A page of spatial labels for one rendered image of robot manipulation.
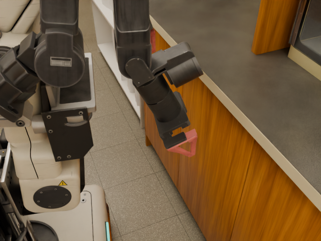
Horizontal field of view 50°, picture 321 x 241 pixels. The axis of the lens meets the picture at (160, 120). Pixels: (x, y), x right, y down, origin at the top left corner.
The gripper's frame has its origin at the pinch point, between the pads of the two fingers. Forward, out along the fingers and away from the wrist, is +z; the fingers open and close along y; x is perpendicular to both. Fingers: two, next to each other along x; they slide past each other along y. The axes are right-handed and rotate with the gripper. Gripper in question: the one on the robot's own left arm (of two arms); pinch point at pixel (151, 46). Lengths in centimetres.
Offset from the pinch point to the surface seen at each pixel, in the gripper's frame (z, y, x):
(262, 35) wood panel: 13.5, -2.9, -33.4
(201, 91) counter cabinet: 22.3, -4.1, -8.2
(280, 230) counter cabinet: 40, -52, -11
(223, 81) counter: 12.8, -15.9, -15.4
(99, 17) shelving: 55, 178, 42
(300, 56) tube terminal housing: 21.2, -11.1, -40.8
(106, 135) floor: 82, 68, 60
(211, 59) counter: 12.9, -2.7, -15.7
